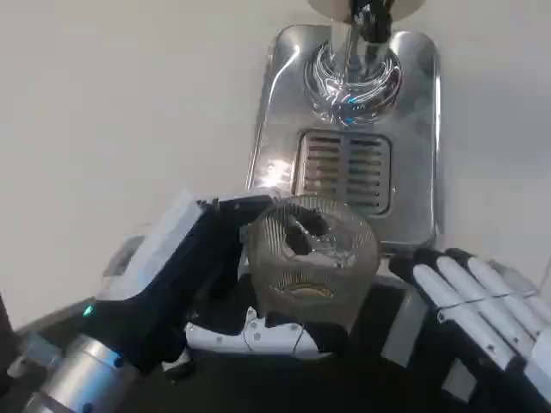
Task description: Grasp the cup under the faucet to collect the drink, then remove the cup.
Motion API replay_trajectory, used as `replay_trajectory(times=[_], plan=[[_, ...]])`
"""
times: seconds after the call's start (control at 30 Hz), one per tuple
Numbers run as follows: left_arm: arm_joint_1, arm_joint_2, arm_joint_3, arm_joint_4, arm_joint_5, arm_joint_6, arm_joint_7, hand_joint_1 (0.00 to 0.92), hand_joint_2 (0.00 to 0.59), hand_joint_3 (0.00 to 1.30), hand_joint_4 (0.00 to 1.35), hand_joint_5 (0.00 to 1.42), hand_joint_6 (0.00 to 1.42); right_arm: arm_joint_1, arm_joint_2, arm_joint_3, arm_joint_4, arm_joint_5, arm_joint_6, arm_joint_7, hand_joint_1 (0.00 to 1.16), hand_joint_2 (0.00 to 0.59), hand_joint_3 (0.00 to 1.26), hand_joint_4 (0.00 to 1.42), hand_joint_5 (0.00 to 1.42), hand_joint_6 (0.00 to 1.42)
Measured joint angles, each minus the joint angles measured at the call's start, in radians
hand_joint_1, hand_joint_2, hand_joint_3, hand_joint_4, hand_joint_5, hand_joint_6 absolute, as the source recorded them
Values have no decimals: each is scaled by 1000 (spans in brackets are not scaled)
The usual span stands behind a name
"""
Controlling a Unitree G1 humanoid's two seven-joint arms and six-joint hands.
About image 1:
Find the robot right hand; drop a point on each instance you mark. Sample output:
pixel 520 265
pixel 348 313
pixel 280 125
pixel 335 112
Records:
pixel 469 297

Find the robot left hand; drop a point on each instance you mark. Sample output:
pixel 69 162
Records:
pixel 172 275

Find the clear ribbed glass cup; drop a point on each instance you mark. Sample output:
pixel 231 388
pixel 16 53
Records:
pixel 314 266

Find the silver robot left forearm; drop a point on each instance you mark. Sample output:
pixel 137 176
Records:
pixel 82 374

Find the steel drip tray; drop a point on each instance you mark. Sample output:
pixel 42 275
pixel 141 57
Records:
pixel 413 129

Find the steel slotted drain grid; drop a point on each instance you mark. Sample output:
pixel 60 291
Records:
pixel 342 168

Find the chrome drink dispenser tower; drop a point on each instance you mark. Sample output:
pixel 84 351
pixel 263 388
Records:
pixel 353 81

